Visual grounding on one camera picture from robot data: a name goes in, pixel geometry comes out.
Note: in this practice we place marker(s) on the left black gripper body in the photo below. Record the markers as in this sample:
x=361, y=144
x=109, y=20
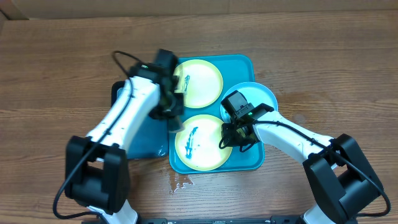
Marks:
x=170, y=107

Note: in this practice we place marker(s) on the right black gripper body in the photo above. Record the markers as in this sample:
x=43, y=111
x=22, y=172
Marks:
x=236, y=137

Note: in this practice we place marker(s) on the dark green sponge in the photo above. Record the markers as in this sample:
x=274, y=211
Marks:
x=175, y=125

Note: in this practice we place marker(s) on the light blue plate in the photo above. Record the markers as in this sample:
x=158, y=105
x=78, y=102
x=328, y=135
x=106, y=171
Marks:
x=256, y=94

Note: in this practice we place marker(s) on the yellow-green plate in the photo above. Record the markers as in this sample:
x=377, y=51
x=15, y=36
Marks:
x=200, y=82
x=197, y=146

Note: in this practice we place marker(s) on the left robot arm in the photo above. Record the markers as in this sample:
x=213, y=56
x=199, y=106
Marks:
x=96, y=169

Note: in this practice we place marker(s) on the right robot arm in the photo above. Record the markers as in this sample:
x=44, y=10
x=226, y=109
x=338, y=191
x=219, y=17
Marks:
x=341, y=178

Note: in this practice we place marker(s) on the small dark blue tray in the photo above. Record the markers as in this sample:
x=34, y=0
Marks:
x=146, y=140

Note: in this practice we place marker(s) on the large teal serving tray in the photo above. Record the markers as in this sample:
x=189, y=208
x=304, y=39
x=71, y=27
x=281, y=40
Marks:
x=234, y=69

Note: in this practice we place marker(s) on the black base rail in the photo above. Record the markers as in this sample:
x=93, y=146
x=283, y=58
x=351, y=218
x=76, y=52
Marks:
x=284, y=219

